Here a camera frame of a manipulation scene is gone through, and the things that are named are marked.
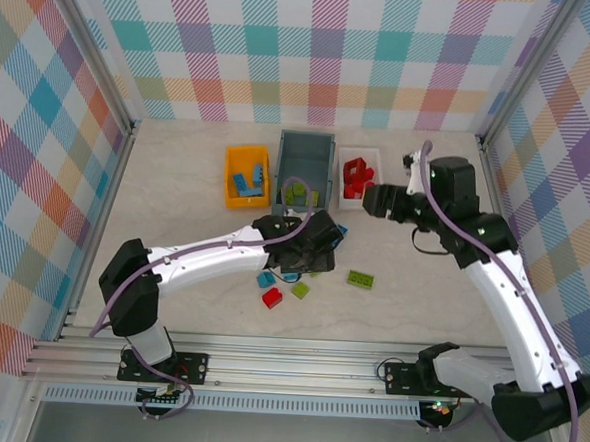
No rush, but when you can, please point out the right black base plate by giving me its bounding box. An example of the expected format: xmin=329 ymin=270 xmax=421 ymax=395
xmin=382 ymin=360 xmax=478 ymax=401

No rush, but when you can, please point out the red square frame lego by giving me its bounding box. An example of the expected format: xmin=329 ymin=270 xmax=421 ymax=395
xmin=341 ymin=157 xmax=366 ymax=185

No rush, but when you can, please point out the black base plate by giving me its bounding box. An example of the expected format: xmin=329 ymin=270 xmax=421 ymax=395
xmin=382 ymin=360 xmax=478 ymax=401
xmin=116 ymin=346 xmax=212 ymax=388

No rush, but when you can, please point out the right aluminium side rail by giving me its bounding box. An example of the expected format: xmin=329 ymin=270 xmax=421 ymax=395
xmin=465 ymin=134 xmax=559 ymax=371

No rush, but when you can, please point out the aluminium frame post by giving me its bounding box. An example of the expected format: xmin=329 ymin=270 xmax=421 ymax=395
xmin=476 ymin=0 xmax=588 ymax=157
xmin=27 ymin=0 xmax=145 ymax=135

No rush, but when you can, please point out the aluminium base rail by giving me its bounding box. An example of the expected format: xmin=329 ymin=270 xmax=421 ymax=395
xmin=18 ymin=319 xmax=576 ymax=414

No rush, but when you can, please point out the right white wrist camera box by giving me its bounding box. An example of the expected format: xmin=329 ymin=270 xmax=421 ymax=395
xmin=400 ymin=150 xmax=429 ymax=196

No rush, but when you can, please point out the left aluminium frame post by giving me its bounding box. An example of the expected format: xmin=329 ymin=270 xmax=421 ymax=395
xmin=27 ymin=0 xmax=145 ymax=135

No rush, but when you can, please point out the left black connector board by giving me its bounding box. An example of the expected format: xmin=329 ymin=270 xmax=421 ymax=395
xmin=134 ymin=382 xmax=189 ymax=410

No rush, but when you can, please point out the left aluminium side rail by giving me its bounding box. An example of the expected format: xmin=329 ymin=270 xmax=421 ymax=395
xmin=52 ymin=114 xmax=141 ymax=347

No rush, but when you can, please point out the white plastic bin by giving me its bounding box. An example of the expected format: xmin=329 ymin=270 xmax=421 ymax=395
xmin=334 ymin=142 xmax=386 ymax=212

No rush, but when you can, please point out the yellow plastic bin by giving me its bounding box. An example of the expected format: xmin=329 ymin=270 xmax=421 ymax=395
xmin=222 ymin=144 xmax=274 ymax=212

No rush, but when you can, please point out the grey metal lower shelf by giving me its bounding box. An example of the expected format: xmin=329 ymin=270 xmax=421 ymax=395
xmin=25 ymin=398 xmax=564 ymax=442

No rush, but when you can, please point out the grey plastic bin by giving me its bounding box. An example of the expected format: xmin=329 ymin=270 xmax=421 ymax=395
xmin=270 ymin=128 xmax=340 ymax=220

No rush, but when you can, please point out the aluminium side rail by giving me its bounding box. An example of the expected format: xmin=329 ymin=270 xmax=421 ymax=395
xmin=52 ymin=114 xmax=141 ymax=347
xmin=465 ymin=134 xmax=559 ymax=371

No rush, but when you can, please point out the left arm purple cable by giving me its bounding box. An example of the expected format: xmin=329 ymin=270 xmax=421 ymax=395
xmin=84 ymin=164 xmax=317 ymax=431

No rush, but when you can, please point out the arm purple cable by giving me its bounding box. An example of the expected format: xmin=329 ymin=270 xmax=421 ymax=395
xmin=84 ymin=164 xmax=317 ymax=431
xmin=401 ymin=138 xmax=590 ymax=442

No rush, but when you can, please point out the white slotted cable duct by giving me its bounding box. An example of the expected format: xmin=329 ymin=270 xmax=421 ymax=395
xmin=42 ymin=383 xmax=424 ymax=425

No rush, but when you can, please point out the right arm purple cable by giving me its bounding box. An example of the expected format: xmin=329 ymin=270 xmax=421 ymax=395
xmin=401 ymin=138 xmax=590 ymax=442

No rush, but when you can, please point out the flat green lego plate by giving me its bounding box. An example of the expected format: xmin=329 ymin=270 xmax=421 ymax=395
xmin=346 ymin=268 xmax=376 ymax=290

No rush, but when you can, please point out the right aluminium frame post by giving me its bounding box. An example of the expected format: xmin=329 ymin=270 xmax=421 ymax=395
xmin=476 ymin=0 xmax=588 ymax=157

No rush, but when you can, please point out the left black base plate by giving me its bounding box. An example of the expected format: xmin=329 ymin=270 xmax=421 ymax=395
xmin=116 ymin=346 xmax=212 ymax=388

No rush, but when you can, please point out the right lit circuit board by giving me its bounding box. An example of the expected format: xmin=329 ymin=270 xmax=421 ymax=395
xmin=420 ymin=397 xmax=458 ymax=421

